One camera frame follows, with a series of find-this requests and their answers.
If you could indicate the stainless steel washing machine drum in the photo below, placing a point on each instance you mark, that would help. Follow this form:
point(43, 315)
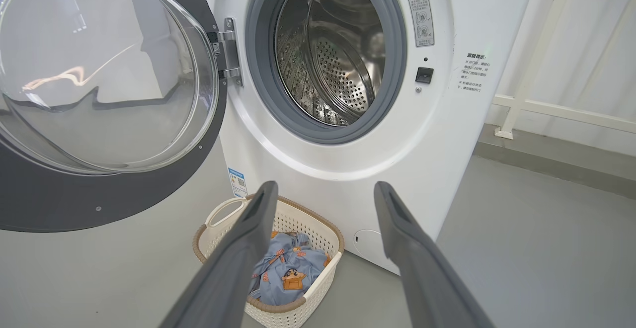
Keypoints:
point(338, 69)

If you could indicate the blue energy label sticker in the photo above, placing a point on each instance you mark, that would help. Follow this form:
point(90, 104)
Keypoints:
point(237, 183)

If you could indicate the blue cartoon print garment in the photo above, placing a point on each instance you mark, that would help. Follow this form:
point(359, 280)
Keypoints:
point(293, 283)
point(290, 248)

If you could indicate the grey rubber door gasket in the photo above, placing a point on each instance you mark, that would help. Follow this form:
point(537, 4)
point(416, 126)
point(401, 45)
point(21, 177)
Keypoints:
point(261, 59)

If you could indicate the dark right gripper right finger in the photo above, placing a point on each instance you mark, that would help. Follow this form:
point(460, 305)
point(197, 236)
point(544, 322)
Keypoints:
point(427, 283)

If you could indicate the grey warning sticker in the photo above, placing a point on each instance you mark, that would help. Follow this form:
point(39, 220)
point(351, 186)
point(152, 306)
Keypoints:
point(420, 15)

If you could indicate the cream perforated laundry basket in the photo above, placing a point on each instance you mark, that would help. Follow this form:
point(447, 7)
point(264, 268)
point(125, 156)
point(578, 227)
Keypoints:
point(308, 313)

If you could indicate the white metal railing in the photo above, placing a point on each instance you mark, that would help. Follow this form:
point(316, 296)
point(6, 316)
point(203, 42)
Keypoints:
point(571, 112)

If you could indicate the black door latch socket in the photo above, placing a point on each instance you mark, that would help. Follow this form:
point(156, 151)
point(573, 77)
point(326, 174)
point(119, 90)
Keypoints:
point(424, 75)

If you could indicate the metal door hinge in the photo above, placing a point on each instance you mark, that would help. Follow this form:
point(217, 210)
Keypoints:
point(230, 52)

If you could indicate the black text instruction decal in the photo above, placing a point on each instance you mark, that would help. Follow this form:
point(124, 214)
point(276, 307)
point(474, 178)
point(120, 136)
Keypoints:
point(474, 72)

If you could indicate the round white filter cover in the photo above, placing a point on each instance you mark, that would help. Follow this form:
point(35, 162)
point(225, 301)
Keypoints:
point(370, 246)

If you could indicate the round glass washer door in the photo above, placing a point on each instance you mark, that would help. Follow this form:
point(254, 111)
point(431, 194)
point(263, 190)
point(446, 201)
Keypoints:
point(59, 199)

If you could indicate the white front-load washing machine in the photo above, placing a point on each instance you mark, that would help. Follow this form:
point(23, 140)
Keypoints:
point(348, 169)

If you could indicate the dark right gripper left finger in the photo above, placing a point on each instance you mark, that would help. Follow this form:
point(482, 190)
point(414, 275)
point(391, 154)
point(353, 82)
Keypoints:
point(228, 278)

